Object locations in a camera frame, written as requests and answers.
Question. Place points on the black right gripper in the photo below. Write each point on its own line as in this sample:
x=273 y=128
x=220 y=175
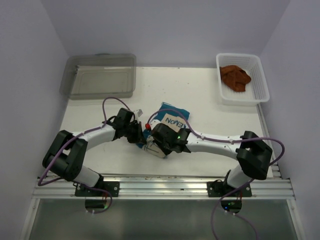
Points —
x=166 y=152

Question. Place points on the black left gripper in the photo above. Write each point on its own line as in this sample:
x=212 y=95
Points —
x=139 y=137

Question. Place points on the blue beige Doraemon towel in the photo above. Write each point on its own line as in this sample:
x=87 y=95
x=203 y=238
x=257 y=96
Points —
x=170 y=116

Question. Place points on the rust orange towel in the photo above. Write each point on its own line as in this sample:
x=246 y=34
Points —
x=235 y=78

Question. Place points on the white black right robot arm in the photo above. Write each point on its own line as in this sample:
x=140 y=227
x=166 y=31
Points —
x=253 y=156

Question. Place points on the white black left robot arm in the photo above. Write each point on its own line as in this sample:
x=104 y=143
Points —
x=65 y=157

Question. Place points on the grey translucent plastic bin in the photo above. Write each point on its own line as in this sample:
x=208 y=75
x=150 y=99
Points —
x=97 y=76

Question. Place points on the white plastic mesh basket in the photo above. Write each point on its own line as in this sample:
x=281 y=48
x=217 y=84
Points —
x=256 y=91

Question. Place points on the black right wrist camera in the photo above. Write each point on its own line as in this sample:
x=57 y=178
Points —
x=163 y=133

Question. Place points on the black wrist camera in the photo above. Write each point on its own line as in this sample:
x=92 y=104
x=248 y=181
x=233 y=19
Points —
x=123 y=118
x=163 y=133

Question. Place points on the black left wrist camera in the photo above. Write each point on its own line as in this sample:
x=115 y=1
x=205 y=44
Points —
x=123 y=118

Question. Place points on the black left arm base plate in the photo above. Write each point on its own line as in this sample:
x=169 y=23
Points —
x=101 y=189

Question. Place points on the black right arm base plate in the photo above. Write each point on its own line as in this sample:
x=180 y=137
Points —
x=219 y=188

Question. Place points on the aluminium extrusion rail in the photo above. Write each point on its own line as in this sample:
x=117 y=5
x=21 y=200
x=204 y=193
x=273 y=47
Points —
x=168 y=188

